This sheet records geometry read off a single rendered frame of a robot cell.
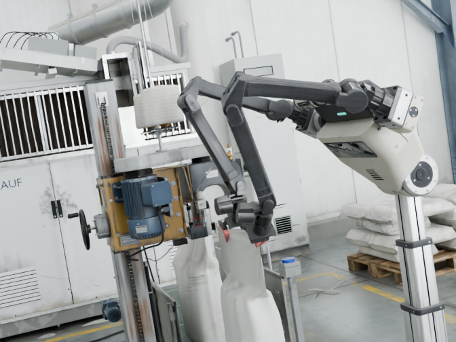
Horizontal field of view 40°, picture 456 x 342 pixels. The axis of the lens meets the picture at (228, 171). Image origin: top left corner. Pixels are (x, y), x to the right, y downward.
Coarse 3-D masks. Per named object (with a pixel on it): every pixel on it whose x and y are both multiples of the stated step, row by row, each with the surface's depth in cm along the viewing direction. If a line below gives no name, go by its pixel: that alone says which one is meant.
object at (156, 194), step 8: (152, 184) 244; (160, 184) 246; (168, 184) 249; (144, 192) 247; (152, 192) 243; (160, 192) 246; (168, 192) 249; (144, 200) 248; (152, 200) 243; (160, 200) 246; (168, 200) 249; (160, 208) 249
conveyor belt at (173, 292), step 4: (168, 288) 457; (172, 288) 455; (176, 288) 453; (168, 292) 445; (172, 292) 443; (176, 292) 441; (172, 296) 434; (176, 296) 432; (176, 300) 422; (176, 304) 411; (180, 308) 400; (180, 312) 391; (180, 316) 383; (180, 320) 374; (180, 324) 366; (180, 328) 359; (184, 328) 358; (184, 332) 350; (184, 336) 344; (184, 340) 338; (188, 340) 337
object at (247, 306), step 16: (224, 240) 272; (240, 240) 243; (224, 256) 275; (240, 256) 245; (256, 256) 234; (240, 272) 247; (256, 272) 237; (224, 288) 263; (240, 288) 250; (256, 288) 239; (224, 304) 262; (240, 304) 243; (256, 304) 239; (272, 304) 240; (224, 320) 264; (240, 320) 242; (256, 320) 237; (272, 320) 239; (240, 336) 243; (256, 336) 237; (272, 336) 239
